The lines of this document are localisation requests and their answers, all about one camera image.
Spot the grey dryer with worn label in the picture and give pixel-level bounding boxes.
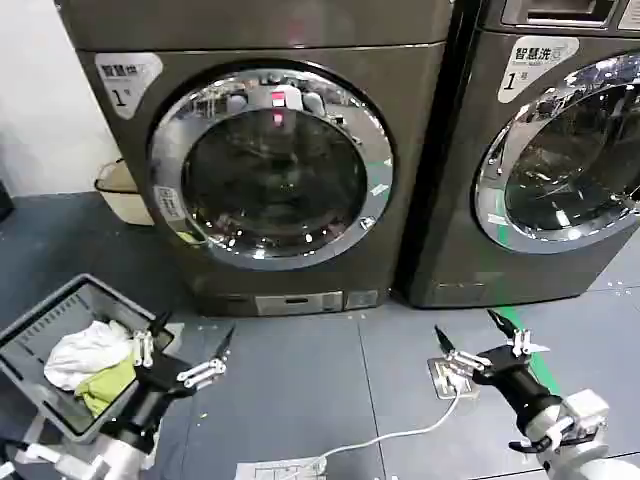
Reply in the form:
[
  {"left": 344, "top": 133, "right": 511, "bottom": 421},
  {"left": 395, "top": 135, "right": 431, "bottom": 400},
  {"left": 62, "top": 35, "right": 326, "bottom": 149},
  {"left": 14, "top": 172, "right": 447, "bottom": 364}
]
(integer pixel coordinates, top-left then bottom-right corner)
[{"left": 57, "top": 0, "right": 451, "bottom": 319}]

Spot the silver floor socket plate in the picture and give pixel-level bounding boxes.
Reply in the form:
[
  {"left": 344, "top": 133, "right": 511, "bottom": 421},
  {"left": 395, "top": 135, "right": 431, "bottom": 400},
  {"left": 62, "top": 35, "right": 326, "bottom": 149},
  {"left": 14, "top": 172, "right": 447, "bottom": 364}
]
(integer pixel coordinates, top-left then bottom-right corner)
[{"left": 426, "top": 356, "right": 480, "bottom": 400}]

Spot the grey plastic laundry basket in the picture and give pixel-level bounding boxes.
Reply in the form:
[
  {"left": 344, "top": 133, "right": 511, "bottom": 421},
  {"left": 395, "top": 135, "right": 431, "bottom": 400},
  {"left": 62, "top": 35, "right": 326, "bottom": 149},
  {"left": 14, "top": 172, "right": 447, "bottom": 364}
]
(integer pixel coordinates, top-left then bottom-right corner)
[{"left": 0, "top": 273, "right": 176, "bottom": 446}]

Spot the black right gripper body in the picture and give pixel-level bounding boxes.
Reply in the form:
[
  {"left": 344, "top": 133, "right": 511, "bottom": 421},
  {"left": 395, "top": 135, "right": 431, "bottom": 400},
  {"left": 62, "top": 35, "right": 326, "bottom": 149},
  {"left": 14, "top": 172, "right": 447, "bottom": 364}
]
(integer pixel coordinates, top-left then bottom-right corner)
[{"left": 471, "top": 343, "right": 565, "bottom": 427}]

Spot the grey dryer with clean label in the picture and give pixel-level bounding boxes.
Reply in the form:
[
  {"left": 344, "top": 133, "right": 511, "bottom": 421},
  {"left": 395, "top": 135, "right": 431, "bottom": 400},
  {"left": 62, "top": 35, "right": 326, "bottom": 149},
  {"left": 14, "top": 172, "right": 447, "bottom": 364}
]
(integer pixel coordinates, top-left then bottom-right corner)
[{"left": 394, "top": 0, "right": 640, "bottom": 309}]

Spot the green cloth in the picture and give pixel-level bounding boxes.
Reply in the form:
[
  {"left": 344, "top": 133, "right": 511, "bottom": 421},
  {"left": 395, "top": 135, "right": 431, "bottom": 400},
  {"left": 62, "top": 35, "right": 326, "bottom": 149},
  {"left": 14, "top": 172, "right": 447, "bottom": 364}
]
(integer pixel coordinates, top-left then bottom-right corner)
[{"left": 74, "top": 352, "right": 140, "bottom": 419}]

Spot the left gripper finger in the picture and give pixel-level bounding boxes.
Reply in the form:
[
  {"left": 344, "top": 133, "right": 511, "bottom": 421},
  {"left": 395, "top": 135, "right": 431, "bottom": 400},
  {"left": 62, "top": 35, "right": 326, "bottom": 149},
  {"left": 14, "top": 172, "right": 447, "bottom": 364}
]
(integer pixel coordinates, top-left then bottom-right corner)
[
  {"left": 131, "top": 310, "right": 174, "bottom": 370},
  {"left": 174, "top": 323, "right": 237, "bottom": 391}
]

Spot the white power cable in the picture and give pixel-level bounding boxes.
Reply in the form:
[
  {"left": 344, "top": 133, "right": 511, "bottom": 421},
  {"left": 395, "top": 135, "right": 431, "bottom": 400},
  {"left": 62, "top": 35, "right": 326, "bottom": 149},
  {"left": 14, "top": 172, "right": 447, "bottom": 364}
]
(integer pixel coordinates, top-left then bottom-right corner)
[{"left": 287, "top": 384, "right": 467, "bottom": 474}]

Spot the white cloth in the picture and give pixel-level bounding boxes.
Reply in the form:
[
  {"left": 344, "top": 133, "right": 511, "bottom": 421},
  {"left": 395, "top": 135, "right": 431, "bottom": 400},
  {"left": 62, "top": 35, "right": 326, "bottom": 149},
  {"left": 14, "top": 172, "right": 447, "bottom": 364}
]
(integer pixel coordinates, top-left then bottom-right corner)
[{"left": 43, "top": 319, "right": 139, "bottom": 392}]

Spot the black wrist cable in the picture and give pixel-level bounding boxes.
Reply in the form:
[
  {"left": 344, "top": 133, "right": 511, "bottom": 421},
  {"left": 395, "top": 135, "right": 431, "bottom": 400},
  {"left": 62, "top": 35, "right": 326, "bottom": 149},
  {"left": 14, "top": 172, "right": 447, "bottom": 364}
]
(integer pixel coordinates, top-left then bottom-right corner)
[{"left": 507, "top": 418, "right": 602, "bottom": 455}]

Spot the white printed paper sheet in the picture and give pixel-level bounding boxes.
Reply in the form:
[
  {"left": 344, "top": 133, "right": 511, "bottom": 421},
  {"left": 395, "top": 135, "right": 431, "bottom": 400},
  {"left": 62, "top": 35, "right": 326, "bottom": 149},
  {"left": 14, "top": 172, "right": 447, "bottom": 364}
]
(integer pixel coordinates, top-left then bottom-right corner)
[{"left": 234, "top": 456, "right": 330, "bottom": 480}]

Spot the round glass door, chrome ring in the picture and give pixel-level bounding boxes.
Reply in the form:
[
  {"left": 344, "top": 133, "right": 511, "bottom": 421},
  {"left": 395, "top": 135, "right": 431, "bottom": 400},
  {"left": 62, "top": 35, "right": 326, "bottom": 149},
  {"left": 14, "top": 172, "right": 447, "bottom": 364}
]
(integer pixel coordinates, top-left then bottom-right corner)
[{"left": 474, "top": 49, "right": 640, "bottom": 256}]

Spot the round glass door, red reflection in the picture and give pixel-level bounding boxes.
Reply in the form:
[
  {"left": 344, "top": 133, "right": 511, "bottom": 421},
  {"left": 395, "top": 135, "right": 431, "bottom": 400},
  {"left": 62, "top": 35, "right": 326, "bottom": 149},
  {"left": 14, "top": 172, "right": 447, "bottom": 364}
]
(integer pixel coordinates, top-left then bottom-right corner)
[{"left": 147, "top": 59, "right": 396, "bottom": 274}]

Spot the cream plastic bin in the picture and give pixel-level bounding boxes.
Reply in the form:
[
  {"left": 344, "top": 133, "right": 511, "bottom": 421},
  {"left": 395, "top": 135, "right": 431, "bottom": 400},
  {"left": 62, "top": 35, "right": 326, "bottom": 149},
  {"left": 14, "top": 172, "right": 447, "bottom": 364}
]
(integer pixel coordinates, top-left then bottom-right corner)
[{"left": 94, "top": 157, "right": 155, "bottom": 227}]

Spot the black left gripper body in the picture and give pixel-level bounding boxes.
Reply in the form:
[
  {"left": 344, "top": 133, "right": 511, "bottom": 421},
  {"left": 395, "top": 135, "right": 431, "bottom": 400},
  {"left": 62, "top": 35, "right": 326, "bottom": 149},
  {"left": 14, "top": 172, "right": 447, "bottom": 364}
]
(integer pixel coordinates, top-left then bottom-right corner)
[{"left": 107, "top": 348, "right": 195, "bottom": 451}]

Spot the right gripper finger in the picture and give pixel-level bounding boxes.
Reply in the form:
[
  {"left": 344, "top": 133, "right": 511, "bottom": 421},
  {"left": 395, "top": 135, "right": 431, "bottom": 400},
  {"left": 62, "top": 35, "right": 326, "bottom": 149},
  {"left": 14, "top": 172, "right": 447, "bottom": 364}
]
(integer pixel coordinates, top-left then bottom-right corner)
[
  {"left": 486, "top": 308, "right": 552, "bottom": 359},
  {"left": 433, "top": 324, "right": 485, "bottom": 374}
]

